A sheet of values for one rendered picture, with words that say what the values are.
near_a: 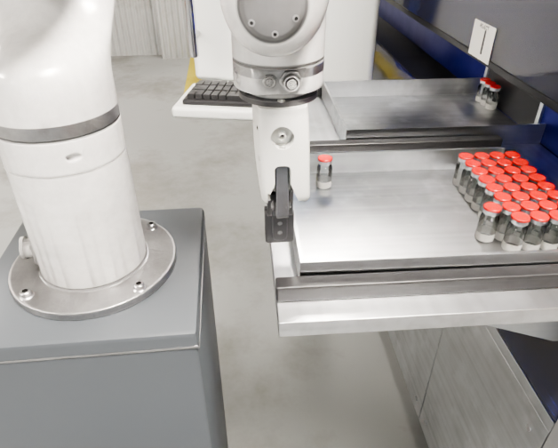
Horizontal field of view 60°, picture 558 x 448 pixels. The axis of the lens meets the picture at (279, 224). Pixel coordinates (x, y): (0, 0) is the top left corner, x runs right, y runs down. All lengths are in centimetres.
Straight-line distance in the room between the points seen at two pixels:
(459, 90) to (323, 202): 56
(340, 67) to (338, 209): 78
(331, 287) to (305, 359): 112
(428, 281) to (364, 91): 62
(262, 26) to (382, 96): 75
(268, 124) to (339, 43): 95
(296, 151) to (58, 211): 24
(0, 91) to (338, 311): 37
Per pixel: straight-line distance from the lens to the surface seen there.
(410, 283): 52
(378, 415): 151
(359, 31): 137
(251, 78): 43
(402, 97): 108
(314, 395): 153
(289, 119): 43
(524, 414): 91
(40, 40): 50
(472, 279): 54
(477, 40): 99
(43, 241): 55
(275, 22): 34
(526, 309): 56
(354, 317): 49
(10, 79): 48
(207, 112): 123
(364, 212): 65
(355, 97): 106
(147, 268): 58
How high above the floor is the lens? 122
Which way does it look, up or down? 34 degrees down
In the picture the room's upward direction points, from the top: straight up
